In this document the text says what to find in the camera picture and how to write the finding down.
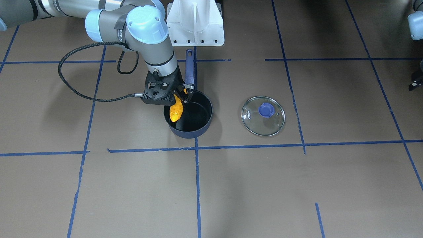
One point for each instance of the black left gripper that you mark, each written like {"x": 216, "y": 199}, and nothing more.
{"x": 417, "y": 80}

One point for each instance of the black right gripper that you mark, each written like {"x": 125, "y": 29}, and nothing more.
{"x": 177, "y": 82}

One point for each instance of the yellow corn cob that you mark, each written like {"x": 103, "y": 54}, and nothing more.
{"x": 176, "y": 110}

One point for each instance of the glass pot lid purple knob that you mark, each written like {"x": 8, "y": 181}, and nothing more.
{"x": 263, "y": 116}

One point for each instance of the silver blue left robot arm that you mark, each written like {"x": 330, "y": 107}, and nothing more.
{"x": 415, "y": 24}

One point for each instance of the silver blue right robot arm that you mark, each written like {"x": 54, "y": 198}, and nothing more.
{"x": 134, "y": 25}

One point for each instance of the purple black saucepan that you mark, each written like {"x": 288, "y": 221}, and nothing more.
{"x": 197, "y": 114}

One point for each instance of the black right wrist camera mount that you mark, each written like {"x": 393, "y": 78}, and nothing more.
{"x": 159, "y": 89}

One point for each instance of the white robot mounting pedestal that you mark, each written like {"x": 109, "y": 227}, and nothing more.
{"x": 196, "y": 23}

